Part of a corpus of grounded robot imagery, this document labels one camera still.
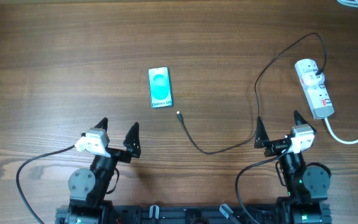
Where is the camera black cable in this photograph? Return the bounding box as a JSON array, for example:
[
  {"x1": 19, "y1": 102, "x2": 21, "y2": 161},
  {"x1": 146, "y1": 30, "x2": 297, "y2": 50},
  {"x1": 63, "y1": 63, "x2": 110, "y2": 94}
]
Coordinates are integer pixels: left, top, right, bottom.
[
  {"x1": 235, "y1": 144, "x2": 291, "y2": 224},
  {"x1": 16, "y1": 144, "x2": 76, "y2": 224}
]

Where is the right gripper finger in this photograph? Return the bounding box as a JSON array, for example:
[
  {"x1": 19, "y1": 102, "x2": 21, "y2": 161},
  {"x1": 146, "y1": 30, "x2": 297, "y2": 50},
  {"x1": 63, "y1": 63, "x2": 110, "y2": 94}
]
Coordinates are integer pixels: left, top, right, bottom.
[
  {"x1": 254, "y1": 116, "x2": 270, "y2": 148},
  {"x1": 293, "y1": 110, "x2": 316, "y2": 133}
]

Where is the black USB charging cable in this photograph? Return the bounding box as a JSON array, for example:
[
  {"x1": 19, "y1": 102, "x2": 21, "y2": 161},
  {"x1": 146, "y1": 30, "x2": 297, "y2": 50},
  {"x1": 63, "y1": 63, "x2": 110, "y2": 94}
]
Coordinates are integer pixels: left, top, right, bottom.
[{"x1": 176, "y1": 32, "x2": 328, "y2": 156}]

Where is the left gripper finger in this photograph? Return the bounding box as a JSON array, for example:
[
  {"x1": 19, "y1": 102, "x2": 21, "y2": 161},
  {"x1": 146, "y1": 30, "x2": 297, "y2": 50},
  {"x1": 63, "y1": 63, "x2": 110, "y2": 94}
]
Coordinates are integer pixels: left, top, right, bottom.
[
  {"x1": 94, "y1": 117, "x2": 108, "y2": 131},
  {"x1": 123, "y1": 122, "x2": 141, "y2": 158}
]

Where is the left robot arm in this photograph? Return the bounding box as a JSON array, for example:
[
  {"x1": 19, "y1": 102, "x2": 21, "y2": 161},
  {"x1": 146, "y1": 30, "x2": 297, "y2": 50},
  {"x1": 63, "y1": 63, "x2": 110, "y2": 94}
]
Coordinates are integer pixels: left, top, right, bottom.
[{"x1": 55, "y1": 118, "x2": 141, "y2": 224}]

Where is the teal Galaxy smartphone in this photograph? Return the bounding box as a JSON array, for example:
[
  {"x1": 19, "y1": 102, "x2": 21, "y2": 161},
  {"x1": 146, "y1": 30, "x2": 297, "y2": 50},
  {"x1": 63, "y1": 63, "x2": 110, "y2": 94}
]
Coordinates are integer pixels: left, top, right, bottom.
[{"x1": 148, "y1": 67, "x2": 173, "y2": 109}]

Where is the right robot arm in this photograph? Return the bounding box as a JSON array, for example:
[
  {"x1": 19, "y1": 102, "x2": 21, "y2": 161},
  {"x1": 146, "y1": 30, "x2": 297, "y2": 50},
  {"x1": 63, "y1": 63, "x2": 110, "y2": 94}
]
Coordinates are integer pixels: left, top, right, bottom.
[{"x1": 254, "y1": 111, "x2": 333, "y2": 224}]

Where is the left camera black cable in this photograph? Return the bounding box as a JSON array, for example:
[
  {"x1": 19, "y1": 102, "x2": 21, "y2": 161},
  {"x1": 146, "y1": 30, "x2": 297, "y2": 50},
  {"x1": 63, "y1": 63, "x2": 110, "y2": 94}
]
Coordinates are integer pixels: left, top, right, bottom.
[{"x1": 16, "y1": 144, "x2": 76, "y2": 224}]

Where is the right camera black cable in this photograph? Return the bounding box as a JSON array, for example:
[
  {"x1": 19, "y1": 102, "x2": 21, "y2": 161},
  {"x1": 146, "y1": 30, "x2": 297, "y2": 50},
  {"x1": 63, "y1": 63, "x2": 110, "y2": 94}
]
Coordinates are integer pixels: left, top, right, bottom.
[{"x1": 235, "y1": 144, "x2": 291, "y2": 224}]

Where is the white power strip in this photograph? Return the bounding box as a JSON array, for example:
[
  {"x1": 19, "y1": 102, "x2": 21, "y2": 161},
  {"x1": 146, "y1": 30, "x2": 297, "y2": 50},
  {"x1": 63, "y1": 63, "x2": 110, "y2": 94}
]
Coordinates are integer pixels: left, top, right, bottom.
[{"x1": 295, "y1": 58, "x2": 334, "y2": 119}]

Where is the white charger plug adapter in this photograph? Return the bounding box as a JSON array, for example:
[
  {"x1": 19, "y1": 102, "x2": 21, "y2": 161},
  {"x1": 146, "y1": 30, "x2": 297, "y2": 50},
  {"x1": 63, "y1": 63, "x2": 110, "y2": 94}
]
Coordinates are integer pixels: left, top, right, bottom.
[{"x1": 300, "y1": 72, "x2": 324, "y2": 88}]

